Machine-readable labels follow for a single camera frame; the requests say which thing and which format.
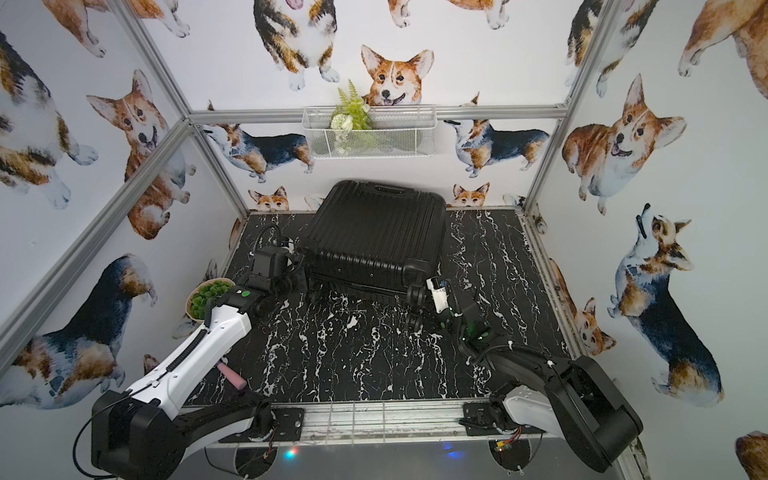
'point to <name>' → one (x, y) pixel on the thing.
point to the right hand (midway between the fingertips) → (417, 303)
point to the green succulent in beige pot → (199, 296)
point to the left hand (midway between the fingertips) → (309, 265)
